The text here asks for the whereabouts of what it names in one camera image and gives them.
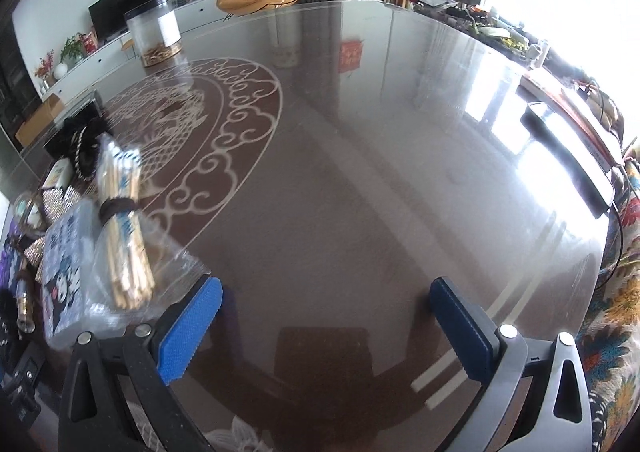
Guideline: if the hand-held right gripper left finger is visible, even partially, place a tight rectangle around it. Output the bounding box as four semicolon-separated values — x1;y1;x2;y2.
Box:
59;276;224;452

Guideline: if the clear cartoon plastic case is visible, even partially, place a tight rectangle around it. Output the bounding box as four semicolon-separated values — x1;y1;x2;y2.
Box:
40;197;108;350

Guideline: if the rhinestone bow hair clip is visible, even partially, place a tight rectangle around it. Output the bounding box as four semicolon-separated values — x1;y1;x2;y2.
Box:
22;187;81;280

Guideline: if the clear jar with black lid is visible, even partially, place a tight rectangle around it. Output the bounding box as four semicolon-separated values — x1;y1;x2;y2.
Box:
124;0;183;68

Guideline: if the red flower arrangement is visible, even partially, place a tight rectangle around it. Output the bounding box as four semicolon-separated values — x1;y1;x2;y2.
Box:
34;50;56;87

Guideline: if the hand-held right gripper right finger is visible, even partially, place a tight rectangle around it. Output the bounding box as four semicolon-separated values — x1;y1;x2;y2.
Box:
429;276;596;452

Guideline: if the clear hair claw clip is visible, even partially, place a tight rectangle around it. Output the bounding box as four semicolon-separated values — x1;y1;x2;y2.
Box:
11;192;48;240

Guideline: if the leafy green potted plant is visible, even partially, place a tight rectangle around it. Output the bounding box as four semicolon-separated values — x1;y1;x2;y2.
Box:
60;34;86;65

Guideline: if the white television cabinet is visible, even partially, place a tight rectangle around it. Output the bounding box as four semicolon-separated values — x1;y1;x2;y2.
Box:
40;0;236;102

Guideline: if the cardboard box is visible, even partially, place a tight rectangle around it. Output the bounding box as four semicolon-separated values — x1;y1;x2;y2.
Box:
15;94;66;149

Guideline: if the black flat television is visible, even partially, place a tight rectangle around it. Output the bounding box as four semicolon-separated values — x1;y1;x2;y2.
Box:
88;0;168;40

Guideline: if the floral sofa cover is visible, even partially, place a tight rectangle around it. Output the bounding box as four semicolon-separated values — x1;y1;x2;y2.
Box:
575;172;640;452

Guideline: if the chopstick bundle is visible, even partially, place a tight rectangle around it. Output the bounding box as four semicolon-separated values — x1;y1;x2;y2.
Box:
92;132;213;333

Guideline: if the glass perfume bottle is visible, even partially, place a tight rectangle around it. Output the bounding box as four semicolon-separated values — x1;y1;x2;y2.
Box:
15;277;38;335

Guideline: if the black tablet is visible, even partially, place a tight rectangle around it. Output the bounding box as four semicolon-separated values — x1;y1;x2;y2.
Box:
520;102;616;217

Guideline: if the red flat book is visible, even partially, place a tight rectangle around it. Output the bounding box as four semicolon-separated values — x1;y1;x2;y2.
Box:
520;72;626;167

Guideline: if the black printed box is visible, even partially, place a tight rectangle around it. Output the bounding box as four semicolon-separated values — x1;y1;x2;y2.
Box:
44;99;106;160

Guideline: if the black scrunchie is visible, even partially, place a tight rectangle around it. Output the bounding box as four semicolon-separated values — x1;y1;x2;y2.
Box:
62;119;113;183

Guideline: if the small white box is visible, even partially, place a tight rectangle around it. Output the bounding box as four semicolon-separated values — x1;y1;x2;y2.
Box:
42;161;76;190

